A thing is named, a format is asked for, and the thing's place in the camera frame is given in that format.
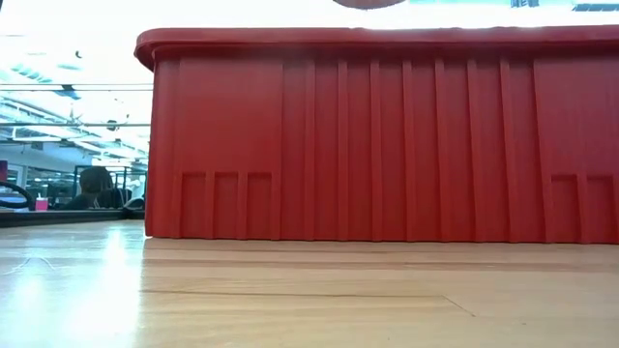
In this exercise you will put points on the red plastic storage bin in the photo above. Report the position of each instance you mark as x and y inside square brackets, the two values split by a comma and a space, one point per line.
[338, 145]

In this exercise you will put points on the person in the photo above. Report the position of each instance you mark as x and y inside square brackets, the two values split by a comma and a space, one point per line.
[96, 181]

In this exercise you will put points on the pink cup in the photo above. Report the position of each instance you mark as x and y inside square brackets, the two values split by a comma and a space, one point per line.
[42, 204]

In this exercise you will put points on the black curved bar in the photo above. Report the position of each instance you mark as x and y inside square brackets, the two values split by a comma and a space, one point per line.
[9, 203]

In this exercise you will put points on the black aluminium table frame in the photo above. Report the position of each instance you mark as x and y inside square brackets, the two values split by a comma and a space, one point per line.
[72, 218]

